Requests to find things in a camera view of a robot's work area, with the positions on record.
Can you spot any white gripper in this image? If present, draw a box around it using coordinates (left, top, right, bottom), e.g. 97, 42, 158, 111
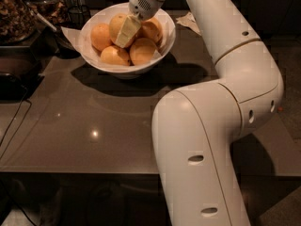
116, 0, 163, 48

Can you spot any orange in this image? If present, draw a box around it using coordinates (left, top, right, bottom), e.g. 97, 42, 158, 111
129, 38, 157, 66
100, 45, 131, 66
137, 17, 163, 44
90, 23, 112, 51
109, 13, 127, 44

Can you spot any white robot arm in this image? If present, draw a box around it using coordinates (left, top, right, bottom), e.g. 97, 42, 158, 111
129, 0, 283, 226

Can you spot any white ceramic bowl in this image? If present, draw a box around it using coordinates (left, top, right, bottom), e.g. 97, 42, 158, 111
77, 1, 177, 80

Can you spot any crumpled paper napkin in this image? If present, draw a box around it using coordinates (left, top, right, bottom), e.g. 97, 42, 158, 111
176, 12, 201, 35

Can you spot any dark round pot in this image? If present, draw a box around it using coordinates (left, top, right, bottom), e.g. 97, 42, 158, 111
54, 23, 80, 59

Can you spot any small glass snack jar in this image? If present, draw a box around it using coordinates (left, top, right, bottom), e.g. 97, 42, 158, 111
25, 0, 70, 25

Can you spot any metal serving spoon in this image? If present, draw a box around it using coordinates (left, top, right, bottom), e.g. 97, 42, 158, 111
21, 0, 60, 33

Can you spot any large glass snack jar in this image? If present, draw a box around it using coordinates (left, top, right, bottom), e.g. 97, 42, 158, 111
0, 0, 36, 45

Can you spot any black wire cup holder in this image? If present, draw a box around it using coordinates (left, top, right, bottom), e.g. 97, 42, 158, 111
68, 5, 91, 29

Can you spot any black power cable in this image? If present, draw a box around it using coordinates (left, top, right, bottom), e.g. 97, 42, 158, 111
0, 85, 34, 162

